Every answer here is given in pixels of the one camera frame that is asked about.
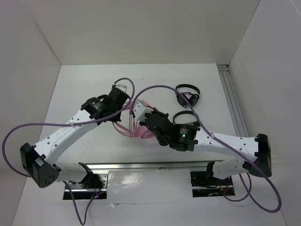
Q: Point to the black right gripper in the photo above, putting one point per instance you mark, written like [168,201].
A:
[161,113]

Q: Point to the black headphones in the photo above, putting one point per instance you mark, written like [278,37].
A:
[185,120]
[192,98]

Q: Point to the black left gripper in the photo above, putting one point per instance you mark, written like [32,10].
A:
[116,118]

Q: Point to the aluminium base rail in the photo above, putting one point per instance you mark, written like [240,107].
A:
[137,166]

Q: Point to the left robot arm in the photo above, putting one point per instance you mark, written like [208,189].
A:
[40,160]

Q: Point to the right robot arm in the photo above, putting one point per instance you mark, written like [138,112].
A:
[247,154]

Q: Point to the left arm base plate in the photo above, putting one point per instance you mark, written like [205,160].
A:
[96,188]

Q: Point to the black headphones near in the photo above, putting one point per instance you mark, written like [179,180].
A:
[185,120]

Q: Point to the aluminium side rail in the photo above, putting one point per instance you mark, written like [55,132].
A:
[232,101]

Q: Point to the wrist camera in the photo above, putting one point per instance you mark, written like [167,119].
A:
[120,86]
[141,107]

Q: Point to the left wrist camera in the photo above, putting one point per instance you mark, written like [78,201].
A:
[120,86]

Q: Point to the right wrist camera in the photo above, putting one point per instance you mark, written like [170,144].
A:
[141,107]

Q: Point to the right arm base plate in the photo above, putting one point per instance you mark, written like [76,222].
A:
[202,186]

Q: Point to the black headphones far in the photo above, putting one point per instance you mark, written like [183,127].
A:
[192,98]

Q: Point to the pink gaming headphones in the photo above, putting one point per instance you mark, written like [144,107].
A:
[134,129]

